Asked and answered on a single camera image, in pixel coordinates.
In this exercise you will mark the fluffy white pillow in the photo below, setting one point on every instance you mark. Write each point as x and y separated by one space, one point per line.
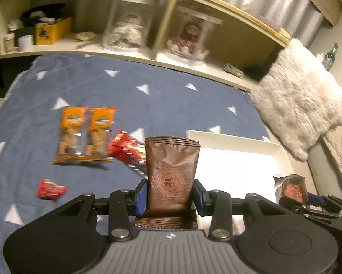
299 100

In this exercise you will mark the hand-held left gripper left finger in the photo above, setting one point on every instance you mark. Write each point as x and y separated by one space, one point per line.
140 199

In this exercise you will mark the blue quilted blanket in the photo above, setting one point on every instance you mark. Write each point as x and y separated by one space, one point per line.
102 91

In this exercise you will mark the beige textured pillow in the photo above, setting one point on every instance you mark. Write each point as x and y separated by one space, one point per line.
340 154

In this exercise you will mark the grey cushion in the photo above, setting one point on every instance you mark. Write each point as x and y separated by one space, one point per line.
322 171

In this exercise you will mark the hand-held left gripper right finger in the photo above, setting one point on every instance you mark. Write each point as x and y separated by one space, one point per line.
200 201

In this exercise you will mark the red snack packet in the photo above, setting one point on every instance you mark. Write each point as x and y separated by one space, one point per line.
136 162
121 145

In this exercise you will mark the black hat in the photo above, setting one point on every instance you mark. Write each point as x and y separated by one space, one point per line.
42 10

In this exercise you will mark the white dress doll in case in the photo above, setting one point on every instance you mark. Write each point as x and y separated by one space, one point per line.
128 25

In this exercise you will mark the clear packet with brown cookie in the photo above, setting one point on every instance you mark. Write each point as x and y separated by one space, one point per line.
292 188

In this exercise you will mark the small red candy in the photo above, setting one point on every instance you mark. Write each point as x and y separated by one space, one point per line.
51 189

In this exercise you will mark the brown foil snack packet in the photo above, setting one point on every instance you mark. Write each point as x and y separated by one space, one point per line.
171 174

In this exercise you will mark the seashell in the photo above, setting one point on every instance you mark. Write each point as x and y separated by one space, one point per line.
85 36

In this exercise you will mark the small wooden jar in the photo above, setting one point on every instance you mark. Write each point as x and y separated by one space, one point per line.
9 42

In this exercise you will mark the shallow white cardboard box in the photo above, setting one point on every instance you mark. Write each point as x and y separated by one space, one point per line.
239 159

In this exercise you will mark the wooden shelf unit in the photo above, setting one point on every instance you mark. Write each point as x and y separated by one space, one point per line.
188 0

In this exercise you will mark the white cup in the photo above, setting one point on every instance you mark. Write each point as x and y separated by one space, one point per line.
25 43

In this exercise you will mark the orange snack packet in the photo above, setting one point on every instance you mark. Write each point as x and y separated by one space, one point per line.
71 132
98 132

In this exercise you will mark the red dress doll in case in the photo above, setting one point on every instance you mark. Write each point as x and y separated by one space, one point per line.
192 40

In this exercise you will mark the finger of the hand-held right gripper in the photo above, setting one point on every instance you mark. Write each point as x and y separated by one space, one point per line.
315 201
310 212

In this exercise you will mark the green glass bottle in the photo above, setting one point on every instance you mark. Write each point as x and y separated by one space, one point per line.
330 57

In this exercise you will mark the yellow cardboard box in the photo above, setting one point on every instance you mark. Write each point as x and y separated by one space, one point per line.
52 31

